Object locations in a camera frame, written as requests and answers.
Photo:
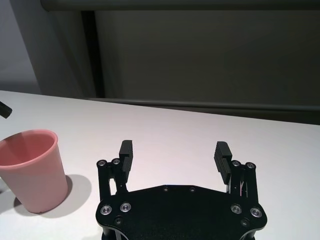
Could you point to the grey upper crossbar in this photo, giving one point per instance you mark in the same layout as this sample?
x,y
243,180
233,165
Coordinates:
x,y
175,4

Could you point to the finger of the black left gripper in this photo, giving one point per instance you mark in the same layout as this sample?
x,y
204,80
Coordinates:
x,y
5,110

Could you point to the pink plastic cup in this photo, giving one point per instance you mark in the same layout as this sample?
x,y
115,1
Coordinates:
x,y
32,175

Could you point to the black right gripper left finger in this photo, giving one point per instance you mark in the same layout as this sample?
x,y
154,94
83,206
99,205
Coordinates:
x,y
125,160

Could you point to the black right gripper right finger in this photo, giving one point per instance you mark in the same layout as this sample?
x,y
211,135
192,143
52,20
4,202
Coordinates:
x,y
223,160

